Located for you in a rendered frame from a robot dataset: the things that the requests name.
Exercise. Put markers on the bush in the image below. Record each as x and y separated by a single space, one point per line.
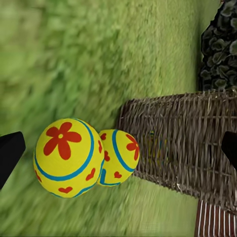
219 47

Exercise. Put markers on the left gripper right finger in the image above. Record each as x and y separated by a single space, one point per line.
229 147

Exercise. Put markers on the wicker basket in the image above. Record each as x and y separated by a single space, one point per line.
188 132

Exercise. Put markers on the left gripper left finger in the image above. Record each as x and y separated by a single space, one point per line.
12 147

